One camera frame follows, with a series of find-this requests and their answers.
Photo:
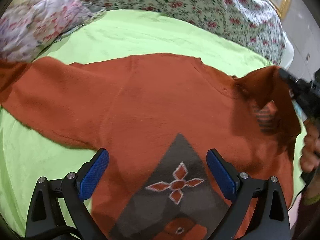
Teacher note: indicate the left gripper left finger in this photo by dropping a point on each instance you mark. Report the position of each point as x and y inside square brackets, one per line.
[57, 209]

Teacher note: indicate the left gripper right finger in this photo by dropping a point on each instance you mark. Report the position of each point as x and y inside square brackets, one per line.
[270, 219]

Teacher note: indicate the orange knit sweater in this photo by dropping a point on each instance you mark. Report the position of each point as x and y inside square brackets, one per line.
[158, 115]

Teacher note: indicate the person's right hand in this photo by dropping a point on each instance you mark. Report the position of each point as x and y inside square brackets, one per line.
[310, 151]

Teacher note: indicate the red floral white quilt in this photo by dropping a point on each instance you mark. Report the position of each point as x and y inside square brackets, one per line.
[253, 24]

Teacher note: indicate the pink purple floral cloth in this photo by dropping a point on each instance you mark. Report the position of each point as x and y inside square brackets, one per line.
[30, 27]

